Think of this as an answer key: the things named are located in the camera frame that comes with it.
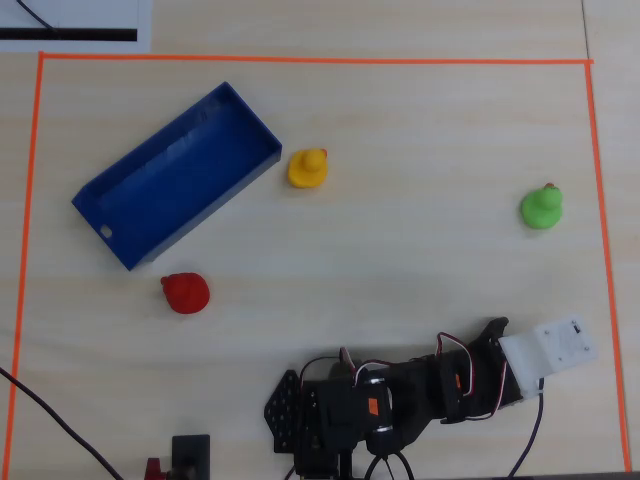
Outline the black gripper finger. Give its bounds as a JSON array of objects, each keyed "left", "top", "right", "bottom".
[{"left": 474, "top": 316, "right": 511, "bottom": 352}]

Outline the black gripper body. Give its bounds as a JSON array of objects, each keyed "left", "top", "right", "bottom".
[{"left": 433, "top": 332, "right": 526, "bottom": 425}]

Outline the green rubber duck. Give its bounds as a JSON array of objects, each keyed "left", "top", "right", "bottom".
[{"left": 519, "top": 182, "right": 565, "bottom": 231}]

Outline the yellow rubber duck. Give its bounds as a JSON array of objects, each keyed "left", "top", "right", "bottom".
[{"left": 287, "top": 148, "right": 330, "bottom": 190}]

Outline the red rubber duck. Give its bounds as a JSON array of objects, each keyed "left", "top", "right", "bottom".
[{"left": 159, "top": 272, "right": 212, "bottom": 315}]

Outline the blue rectangular plastic box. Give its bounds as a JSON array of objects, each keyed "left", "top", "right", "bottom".
[{"left": 70, "top": 81, "right": 284, "bottom": 272}]

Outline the black table clamp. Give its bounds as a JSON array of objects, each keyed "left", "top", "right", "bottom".
[{"left": 171, "top": 434, "right": 212, "bottom": 480}]

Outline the long horizontal orange tape strip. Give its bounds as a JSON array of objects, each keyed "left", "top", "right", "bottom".
[{"left": 38, "top": 51, "right": 595, "bottom": 67}]

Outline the black strip on paper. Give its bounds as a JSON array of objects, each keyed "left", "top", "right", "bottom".
[{"left": 0, "top": 28, "right": 139, "bottom": 43}]

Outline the white paper sheet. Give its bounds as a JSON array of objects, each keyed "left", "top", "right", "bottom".
[{"left": 0, "top": 0, "right": 153, "bottom": 53}]

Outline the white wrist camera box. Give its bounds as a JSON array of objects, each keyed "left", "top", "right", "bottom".
[{"left": 498, "top": 313, "right": 600, "bottom": 401}]

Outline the black camera cable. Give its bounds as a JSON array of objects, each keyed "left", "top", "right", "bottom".
[{"left": 363, "top": 377, "right": 547, "bottom": 480}]

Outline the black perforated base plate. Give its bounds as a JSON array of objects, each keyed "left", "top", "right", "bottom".
[{"left": 263, "top": 369, "right": 307, "bottom": 454}]

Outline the red clamp handle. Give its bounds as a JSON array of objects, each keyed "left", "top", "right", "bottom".
[{"left": 145, "top": 456, "right": 174, "bottom": 480}]

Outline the thick black cable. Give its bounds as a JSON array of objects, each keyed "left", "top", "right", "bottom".
[{"left": 0, "top": 367, "right": 124, "bottom": 480}]

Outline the thin black cable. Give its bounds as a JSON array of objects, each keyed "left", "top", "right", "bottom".
[{"left": 16, "top": 0, "right": 57, "bottom": 32}]

